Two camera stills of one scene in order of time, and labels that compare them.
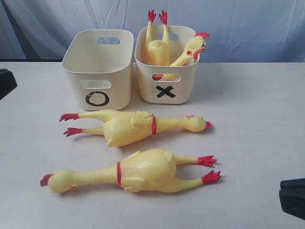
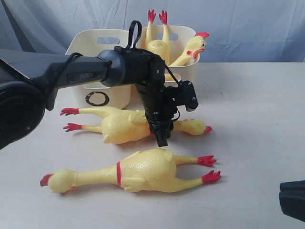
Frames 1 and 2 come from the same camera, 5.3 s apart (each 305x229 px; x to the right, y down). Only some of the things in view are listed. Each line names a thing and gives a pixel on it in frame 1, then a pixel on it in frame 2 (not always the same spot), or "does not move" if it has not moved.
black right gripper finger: [292, 186] does not move
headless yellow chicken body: [157, 52] does not move
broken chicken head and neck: [194, 45] does not move
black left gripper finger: [7, 82] → [161, 129]
